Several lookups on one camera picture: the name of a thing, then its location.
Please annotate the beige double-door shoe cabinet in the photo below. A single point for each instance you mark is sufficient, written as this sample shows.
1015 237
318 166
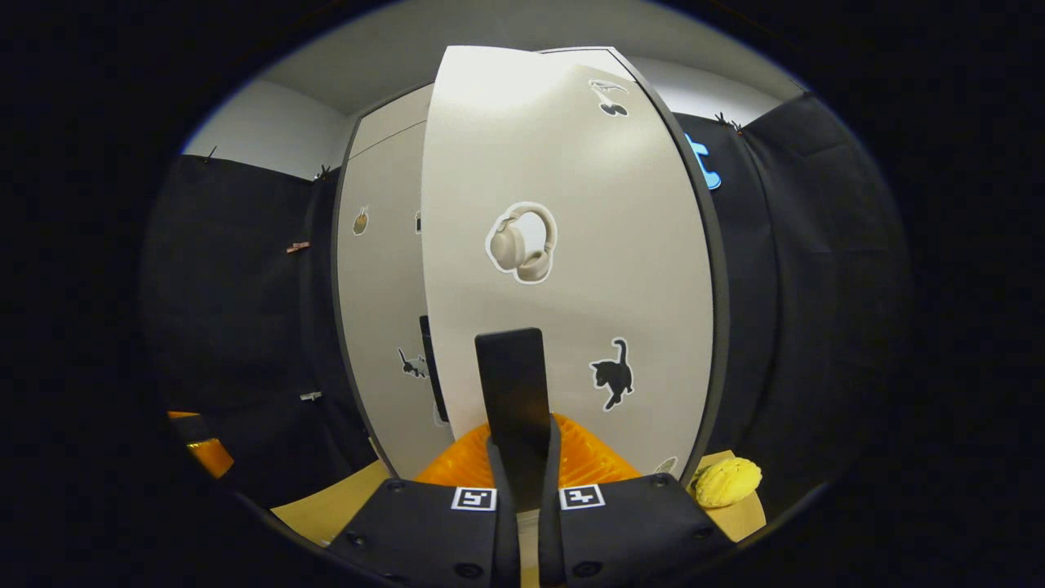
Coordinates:
722 327

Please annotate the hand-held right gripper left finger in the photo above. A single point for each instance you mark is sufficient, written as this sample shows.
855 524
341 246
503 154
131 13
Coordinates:
424 523

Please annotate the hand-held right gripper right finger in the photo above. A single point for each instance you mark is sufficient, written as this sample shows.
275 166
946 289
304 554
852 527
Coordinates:
637 523

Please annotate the black clip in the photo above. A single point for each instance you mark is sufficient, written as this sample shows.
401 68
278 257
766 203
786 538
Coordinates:
323 172
211 153
725 122

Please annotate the red wooden clip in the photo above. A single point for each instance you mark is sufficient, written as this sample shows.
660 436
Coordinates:
298 247

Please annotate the beige cabinet top panel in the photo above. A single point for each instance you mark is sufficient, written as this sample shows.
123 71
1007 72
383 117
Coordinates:
392 118

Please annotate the shoe cabinet door headphone sticker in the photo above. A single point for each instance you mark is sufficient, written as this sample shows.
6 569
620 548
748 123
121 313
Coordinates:
637 245

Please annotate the yellow crumpled object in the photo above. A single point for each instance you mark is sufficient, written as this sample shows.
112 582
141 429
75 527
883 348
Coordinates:
727 482

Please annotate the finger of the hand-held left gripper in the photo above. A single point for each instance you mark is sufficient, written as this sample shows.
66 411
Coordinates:
189 429
212 457

